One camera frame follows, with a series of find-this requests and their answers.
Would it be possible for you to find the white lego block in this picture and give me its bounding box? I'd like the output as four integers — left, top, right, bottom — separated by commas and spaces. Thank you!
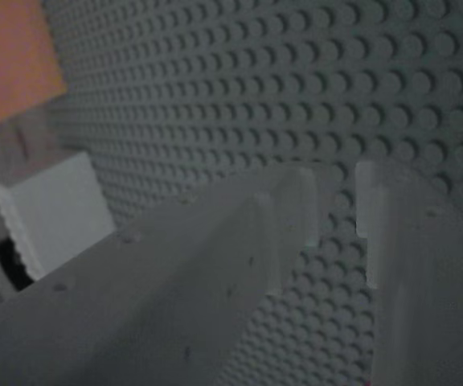
0, 151, 117, 291

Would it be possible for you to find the grey Lego baseplate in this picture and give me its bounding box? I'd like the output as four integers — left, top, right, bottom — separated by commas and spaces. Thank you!
42, 0, 463, 386

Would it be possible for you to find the orange lego block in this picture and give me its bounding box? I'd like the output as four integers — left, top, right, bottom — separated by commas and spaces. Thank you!
0, 0, 68, 129

